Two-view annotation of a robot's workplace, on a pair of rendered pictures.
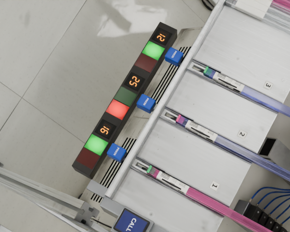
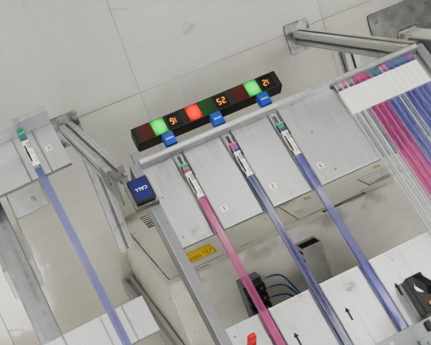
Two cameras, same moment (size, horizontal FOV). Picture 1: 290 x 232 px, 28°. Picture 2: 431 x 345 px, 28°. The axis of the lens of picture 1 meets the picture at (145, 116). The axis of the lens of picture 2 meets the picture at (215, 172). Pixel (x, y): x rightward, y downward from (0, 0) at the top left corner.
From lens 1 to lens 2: 78 cm
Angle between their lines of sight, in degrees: 11
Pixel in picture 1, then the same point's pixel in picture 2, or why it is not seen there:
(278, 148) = (316, 250)
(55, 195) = (105, 157)
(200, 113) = (252, 152)
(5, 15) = (172, 14)
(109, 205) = (137, 170)
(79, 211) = (113, 172)
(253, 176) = (281, 263)
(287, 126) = (342, 244)
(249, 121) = (286, 181)
